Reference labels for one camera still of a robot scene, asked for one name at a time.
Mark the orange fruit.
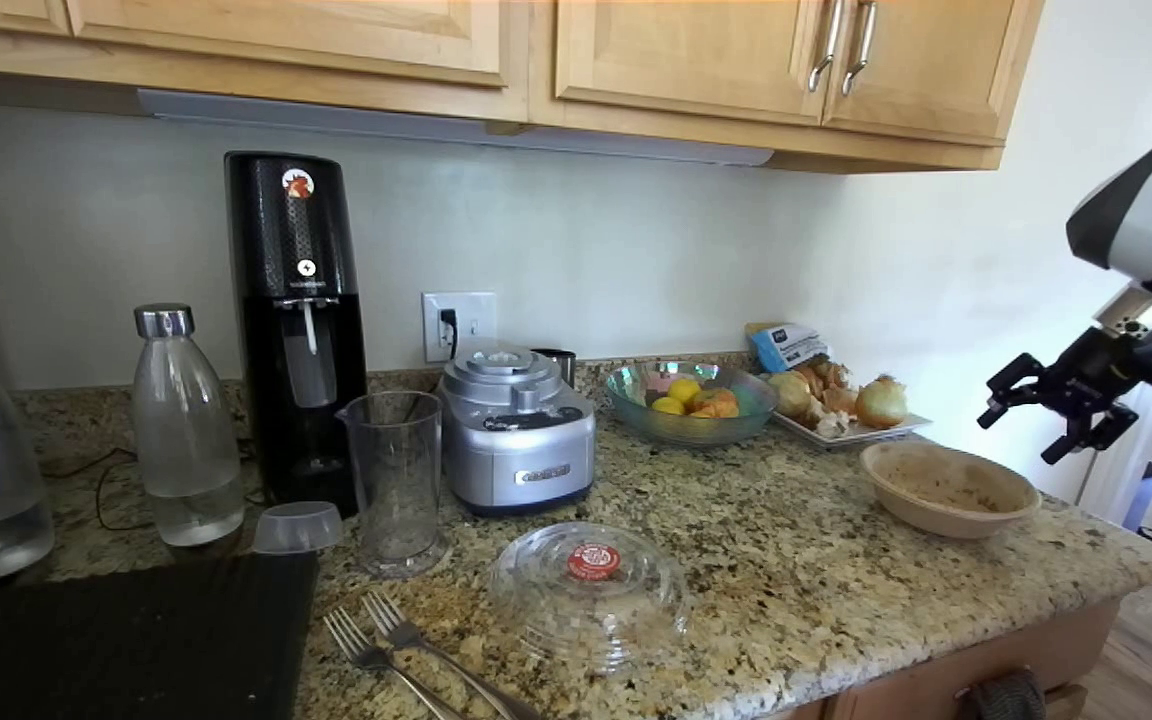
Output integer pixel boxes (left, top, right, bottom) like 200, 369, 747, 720
697, 387, 743, 425

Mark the clear glass pitcher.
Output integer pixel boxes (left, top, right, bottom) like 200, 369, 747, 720
333, 386, 456, 579

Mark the blue floor container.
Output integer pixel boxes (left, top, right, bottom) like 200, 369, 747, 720
1119, 456, 1152, 536

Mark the black counter mat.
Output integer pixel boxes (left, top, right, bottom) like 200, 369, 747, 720
0, 549, 328, 720

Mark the silver fork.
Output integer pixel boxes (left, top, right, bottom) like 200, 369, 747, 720
321, 606, 456, 720
361, 593, 532, 720

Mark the large yellow onion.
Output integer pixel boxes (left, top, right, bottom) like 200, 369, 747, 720
852, 371, 911, 433

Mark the light wood upper cabinet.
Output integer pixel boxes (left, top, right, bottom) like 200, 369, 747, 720
0, 0, 1051, 177

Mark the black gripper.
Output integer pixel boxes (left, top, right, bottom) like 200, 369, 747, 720
976, 324, 1152, 467

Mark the beige ceramic bowl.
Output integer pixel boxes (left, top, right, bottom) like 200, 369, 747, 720
859, 437, 1042, 522
866, 481, 1041, 545

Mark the white wall outlet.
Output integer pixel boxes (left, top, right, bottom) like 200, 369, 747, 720
419, 290, 503, 369

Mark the green glass fruit bowl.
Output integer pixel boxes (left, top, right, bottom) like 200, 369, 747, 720
600, 355, 778, 451

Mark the clear bottle silver cap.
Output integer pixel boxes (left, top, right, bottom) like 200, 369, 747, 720
129, 302, 247, 552

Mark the blue white food bag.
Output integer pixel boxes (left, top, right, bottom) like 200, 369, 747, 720
743, 318, 832, 379

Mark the small pale onion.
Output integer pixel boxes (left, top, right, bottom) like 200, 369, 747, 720
767, 369, 822, 421

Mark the black soda maker machine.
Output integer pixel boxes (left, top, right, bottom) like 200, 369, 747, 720
222, 147, 376, 522

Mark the white rectangular plate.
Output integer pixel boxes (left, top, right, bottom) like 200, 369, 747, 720
767, 405, 936, 451

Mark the small clear plastic cap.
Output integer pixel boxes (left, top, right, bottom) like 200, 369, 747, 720
252, 495, 342, 561

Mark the silver food chopper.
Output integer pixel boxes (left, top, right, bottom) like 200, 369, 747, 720
436, 343, 600, 522

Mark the grey hanging towel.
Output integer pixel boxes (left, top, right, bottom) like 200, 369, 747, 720
952, 663, 1051, 720

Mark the wooden lower cabinet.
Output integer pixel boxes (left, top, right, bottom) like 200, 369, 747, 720
788, 596, 1128, 720

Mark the red lid knob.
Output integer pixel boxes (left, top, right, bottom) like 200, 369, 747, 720
564, 539, 628, 583

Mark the silver cabinet handle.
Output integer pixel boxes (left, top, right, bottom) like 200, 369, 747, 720
837, 0, 882, 98
805, 0, 846, 98

